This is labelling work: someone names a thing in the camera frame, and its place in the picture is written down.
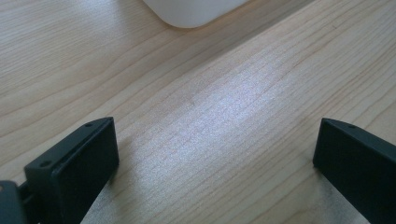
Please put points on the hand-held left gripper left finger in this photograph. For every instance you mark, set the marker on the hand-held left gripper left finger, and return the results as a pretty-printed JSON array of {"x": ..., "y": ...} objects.
[{"x": 74, "y": 174}]

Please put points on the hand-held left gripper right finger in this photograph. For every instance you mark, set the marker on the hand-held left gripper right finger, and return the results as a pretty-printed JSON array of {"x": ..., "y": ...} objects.
[{"x": 358, "y": 168}]

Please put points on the white rounded tray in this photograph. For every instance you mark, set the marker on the white rounded tray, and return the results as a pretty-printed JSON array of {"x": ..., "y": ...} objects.
[{"x": 190, "y": 11}]

